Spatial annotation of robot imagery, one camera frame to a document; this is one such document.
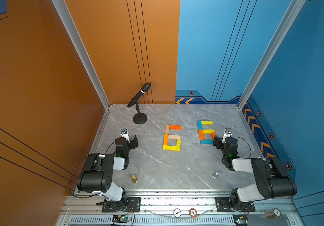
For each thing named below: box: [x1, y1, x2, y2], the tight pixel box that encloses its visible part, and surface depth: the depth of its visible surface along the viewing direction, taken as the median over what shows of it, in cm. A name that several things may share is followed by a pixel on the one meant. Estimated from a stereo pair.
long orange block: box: [169, 124, 183, 130], surface depth 107 cm
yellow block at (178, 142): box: [175, 139, 182, 152], surface depth 98 cm
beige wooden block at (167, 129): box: [164, 124, 171, 135], surface depth 106 cm
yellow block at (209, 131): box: [202, 129, 216, 134], surface depth 104 cm
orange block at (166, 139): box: [163, 134, 169, 146], surface depth 101 cm
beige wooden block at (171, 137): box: [168, 134, 181, 140], surface depth 101 cm
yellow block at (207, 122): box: [201, 120, 214, 125], surface depth 111 cm
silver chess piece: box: [212, 170, 219, 179], surface depth 84 cm
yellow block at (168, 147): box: [162, 145, 177, 151], surface depth 97 cm
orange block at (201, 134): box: [198, 129, 205, 140], surface depth 104 cm
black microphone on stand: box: [127, 82, 152, 125], surface depth 98 cm
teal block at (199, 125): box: [197, 120, 203, 130], surface depth 108 cm
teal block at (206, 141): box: [200, 139, 214, 145], surface depth 99 cm
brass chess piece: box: [131, 174, 138, 183], surface depth 82 cm
